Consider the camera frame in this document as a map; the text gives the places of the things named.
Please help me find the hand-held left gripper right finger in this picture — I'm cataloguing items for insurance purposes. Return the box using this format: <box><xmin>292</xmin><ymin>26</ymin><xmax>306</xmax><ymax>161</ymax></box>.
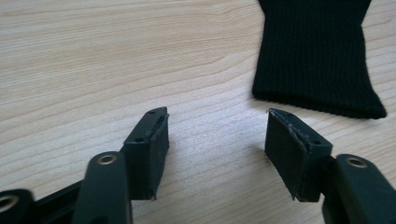
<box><xmin>264</xmin><ymin>107</ymin><xmax>333</xmax><ymax>203</ymax></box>

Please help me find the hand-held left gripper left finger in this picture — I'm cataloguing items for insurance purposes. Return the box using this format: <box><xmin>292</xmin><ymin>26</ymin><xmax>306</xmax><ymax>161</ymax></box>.
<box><xmin>121</xmin><ymin>106</ymin><xmax>171</xmax><ymax>201</ymax></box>

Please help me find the black sock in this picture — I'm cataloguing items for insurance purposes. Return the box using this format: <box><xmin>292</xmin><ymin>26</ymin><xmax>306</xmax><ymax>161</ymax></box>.
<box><xmin>251</xmin><ymin>0</ymin><xmax>388</xmax><ymax>120</ymax></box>

